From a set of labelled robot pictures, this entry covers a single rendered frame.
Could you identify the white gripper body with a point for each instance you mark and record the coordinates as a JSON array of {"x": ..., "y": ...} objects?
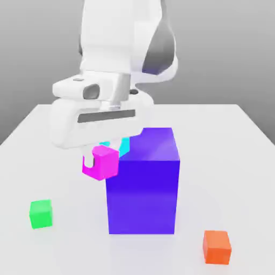
[{"x": 64, "y": 129}]

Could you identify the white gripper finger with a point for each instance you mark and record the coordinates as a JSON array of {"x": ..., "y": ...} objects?
[
  {"x": 115, "y": 144},
  {"x": 88, "y": 154}
]

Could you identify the small magenta cube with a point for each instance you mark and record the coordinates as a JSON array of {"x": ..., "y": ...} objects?
[{"x": 106, "y": 164}]

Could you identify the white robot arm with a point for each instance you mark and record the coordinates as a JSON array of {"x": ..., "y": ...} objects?
[{"x": 107, "y": 38}]

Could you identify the small cyan cube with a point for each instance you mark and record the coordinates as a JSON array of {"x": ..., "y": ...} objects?
[{"x": 125, "y": 146}]

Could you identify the small green cube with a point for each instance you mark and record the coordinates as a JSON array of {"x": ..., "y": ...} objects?
[{"x": 40, "y": 214}]

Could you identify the small orange cube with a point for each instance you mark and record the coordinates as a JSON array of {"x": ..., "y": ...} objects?
[{"x": 217, "y": 248}]

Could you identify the large purple box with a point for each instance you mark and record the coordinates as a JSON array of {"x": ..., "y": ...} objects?
[{"x": 142, "y": 193}]

